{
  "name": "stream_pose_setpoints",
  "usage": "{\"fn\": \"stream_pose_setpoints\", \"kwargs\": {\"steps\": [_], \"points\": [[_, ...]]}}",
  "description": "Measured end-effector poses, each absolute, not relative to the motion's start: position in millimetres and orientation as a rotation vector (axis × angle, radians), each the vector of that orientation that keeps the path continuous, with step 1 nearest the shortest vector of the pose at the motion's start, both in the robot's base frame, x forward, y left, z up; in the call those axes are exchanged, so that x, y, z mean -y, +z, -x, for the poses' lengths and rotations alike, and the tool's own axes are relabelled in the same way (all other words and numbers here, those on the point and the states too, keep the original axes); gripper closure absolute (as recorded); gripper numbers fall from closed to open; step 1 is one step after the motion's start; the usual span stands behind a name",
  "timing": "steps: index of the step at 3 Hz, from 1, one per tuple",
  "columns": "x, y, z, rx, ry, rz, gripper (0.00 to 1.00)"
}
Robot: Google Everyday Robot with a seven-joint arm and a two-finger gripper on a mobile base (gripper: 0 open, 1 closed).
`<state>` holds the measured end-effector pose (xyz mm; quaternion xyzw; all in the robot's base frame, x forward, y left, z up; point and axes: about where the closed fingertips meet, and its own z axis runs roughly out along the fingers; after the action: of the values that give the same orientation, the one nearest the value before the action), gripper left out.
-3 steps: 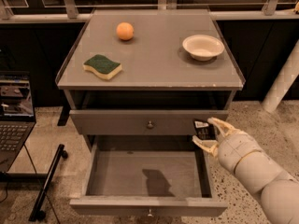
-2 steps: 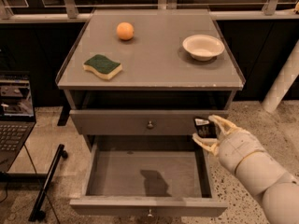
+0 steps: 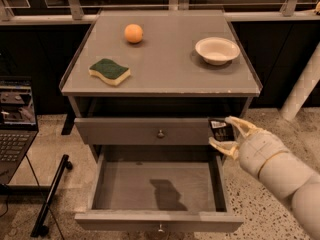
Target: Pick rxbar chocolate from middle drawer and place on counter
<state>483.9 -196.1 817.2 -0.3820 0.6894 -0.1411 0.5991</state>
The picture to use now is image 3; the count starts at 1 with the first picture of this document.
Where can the grey drawer cabinet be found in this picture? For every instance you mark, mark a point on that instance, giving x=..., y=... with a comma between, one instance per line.
x=168, y=78

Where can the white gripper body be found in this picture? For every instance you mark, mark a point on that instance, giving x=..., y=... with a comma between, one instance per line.
x=260, y=149

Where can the white diagonal post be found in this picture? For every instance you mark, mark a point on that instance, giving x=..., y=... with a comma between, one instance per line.
x=303, y=87

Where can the orange fruit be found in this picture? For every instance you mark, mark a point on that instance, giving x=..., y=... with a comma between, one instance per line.
x=133, y=33

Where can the black stand leg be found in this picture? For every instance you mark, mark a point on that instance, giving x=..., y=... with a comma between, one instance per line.
x=40, y=229

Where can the white bowl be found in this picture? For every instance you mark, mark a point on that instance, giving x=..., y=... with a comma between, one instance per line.
x=217, y=51

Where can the green yellow sponge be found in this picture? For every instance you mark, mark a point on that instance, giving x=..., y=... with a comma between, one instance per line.
x=109, y=72

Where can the round upper drawer knob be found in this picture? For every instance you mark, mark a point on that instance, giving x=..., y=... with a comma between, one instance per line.
x=160, y=134

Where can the closed grey upper drawer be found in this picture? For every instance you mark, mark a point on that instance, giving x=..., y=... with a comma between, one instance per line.
x=143, y=131

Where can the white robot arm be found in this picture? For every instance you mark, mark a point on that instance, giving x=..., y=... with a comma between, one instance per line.
x=294, y=184

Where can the metal railing frame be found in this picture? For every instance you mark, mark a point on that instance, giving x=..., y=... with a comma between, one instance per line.
x=38, y=11

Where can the round drawer knob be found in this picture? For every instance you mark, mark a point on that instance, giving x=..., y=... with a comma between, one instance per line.
x=160, y=134
x=160, y=228

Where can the black laptop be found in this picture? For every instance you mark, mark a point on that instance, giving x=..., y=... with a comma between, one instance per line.
x=18, y=123

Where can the black rxbar chocolate bar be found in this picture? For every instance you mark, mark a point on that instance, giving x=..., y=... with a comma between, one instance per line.
x=221, y=131

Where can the round middle drawer knob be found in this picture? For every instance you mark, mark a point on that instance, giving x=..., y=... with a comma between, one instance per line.
x=160, y=228

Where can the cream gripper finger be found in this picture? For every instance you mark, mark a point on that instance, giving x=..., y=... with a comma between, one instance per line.
x=244, y=127
x=228, y=148

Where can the open grey middle drawer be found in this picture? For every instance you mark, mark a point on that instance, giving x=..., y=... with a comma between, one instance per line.
x=183, y=196

